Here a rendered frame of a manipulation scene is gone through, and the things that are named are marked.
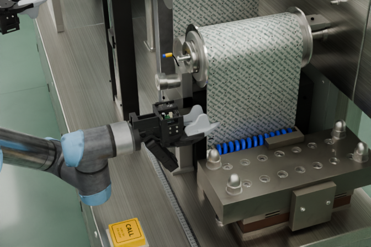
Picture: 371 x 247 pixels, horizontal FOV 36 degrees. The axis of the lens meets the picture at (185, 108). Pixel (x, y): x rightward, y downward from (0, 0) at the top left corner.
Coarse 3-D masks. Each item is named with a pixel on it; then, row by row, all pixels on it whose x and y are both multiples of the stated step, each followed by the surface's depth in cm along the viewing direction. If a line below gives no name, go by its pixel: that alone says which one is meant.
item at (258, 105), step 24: (288, 72) 133; (216, 96) 130; (240, 96) 132; (264, 96) 134; (288, 96) 137; (216, 120) 133; (240, 120) 136; (264, 120) 138; (288, 120) 141; (216, 144) 137
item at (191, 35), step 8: (296, 16) 132; (192, 32) 127; (304, 32) 130; (304, 40) 130; (200, 48) 124; (304, 48) 131; (200, 56) 124; (304, 56) 133; (200, 64) 125; (200, 72) 127; (200, 80) 129
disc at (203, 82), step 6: (192, 24) 127; (186, 30) 132; (192, 30) 128; (198, 30) 124; (186, 36) 133; (198, 36) 124; (204, 42) 123; (204, 48) 122; (204, 54) 123; (204, 60) 124; (204, 66) 124; (204, 72) 125; (204, 78) 126; (198, 84) 132; (204, 84) 127
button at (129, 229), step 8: (112, 224) 131; (120, 224) 131; (128, 224) 131; (136, 224) 131; (112, 232) 129; (120, 232) 129; (128, 232) 129; (136, 232) 129; (112, 240) 129; (120, 240) 127; (128, 240) 127; (136, 240) 127; (144, 240) 128
